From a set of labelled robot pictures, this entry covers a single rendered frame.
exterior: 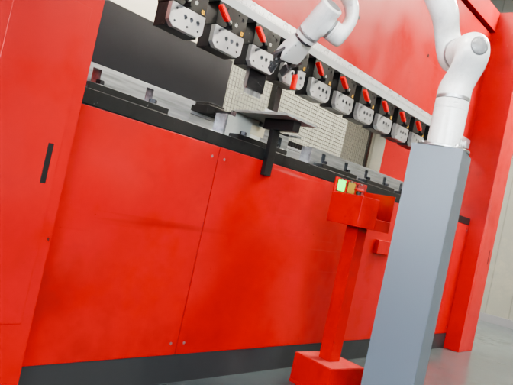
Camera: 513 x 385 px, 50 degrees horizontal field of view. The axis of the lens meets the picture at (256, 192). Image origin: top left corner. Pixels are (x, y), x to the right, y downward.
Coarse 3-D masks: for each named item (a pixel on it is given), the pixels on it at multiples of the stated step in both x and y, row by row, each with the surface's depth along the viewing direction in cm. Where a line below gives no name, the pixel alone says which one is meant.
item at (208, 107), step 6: (198, 102) 235; (204, 102) 232; (210, 102) 231; (192, 108) 235; (198, 108) 232; (204, 108) 230; (210, 108) 230; (216, 108) 233; (222, 108) 237; (204, 114) 233; (210, 114) 231; (228, 114) 227
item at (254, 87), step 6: (246, 72) 218; (252, 72) 218; (246, 78) 217; (252, 78) 218; (258, 78) 221; (264, 78) 224; (246, 84) 217; (252, 84) 219; (258, 84) 222; (264, 84) 224; (246, 90) 218; (252, 90) 221; (258, 90) 222; (258, 96) 224
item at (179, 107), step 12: (96, 72) 169; (108, 72) 169; (108, 84) 170; (120, 84) 173; (132, 84) 176; (144, 84) 179; (144, 96) 180; (156, 96) 184; (168, 96) 187; (180, 96) 191; (180, 108) 192
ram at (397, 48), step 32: (224, 0) 198; (256, 0) 210; (288, 0) 223; (320, 0) 238; (384, 0) 275; (416, 0) 298; (352, 32) 259; (384, 32) 279; (416, 32) 303; (480, 32) 366; (352, 64) 263; (384, 64) 284; (416, 64) 308; (384, 96) 288; (416, 96) 314
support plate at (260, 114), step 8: (240, 112) 212; (248, 112) 208; (256, 112) 205; (264, 112) 203; (272, 112) 200; (280, 112) 198; (256, 120) 222; (264, 120) 218; (296, 120) 201; (304, 120) 203
